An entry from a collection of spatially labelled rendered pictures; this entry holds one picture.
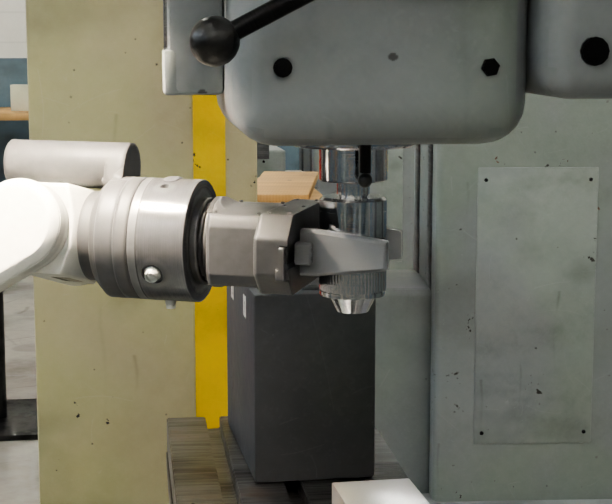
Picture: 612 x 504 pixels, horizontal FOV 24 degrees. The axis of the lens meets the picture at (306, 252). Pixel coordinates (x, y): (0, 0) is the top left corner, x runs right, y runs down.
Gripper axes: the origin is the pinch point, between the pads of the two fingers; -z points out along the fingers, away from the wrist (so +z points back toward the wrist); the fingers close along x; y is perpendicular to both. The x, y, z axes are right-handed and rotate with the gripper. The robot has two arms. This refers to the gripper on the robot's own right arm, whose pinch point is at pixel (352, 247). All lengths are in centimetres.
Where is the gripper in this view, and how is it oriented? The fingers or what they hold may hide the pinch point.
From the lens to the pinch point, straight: 101.6
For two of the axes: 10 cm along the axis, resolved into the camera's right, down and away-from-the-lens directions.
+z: -9.7, -0.5, 2.4
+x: 2.4, -1.5, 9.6
